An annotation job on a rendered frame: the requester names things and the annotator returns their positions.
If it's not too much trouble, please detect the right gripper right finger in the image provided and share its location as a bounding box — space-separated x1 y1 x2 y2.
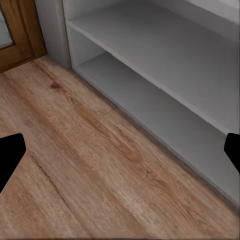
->
224 132 240 173

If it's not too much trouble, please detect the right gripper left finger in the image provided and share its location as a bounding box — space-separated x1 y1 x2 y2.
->
0 133 26 193

